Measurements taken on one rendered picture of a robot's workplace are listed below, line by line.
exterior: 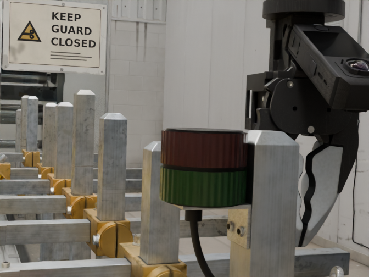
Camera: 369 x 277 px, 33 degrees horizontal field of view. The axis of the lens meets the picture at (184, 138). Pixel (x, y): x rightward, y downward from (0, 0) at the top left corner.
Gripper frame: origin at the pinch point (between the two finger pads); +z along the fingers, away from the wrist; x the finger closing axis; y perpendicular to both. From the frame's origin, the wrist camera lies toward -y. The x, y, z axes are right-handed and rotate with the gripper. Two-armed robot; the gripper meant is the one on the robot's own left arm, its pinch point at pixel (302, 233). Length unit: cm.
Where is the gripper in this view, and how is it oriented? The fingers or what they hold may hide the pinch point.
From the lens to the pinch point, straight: 54.6
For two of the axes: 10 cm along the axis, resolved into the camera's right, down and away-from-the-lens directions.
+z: -0.3, 10.0, 0.5
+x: -9.8, -0.2, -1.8
